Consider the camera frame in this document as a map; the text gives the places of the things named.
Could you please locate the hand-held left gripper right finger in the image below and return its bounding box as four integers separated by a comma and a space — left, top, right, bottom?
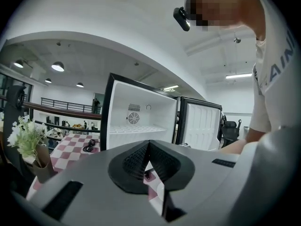
150, 139, 240, 223

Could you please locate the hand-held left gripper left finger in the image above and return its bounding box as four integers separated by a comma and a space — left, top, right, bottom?
27, 139, 163, 226

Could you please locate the black mini fridge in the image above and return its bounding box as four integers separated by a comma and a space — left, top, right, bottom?
100, 72, 223, 152

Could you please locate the person's right forearm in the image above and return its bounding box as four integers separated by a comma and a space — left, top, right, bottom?
217, 126, 261, 155

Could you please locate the pink white checked tablecloth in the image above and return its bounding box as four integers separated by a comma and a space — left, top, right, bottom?
25, 133, 165, 212

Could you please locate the wood-topped black railing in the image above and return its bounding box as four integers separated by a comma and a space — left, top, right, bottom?
0, 95, 103, 150

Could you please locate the brown paper vase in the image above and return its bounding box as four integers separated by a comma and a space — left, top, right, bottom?
32, 143, 58, 184

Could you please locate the black metal railing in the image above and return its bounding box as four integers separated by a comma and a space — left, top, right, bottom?
40, 97, 102, 114

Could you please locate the person's white shirt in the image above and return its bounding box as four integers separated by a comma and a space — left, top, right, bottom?
244, 0, 298, 145

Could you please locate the white flower bouquet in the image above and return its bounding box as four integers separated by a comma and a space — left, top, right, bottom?
7, 115, 47, 168

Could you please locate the person's head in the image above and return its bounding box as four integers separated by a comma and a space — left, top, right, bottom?
187, 0, 268, 41

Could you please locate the black coiled cable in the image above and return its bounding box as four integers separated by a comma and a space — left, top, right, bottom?
82, 138, 97, 153

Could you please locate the black head-worn camera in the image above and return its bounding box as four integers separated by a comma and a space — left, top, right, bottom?
173, 0, 205, 32

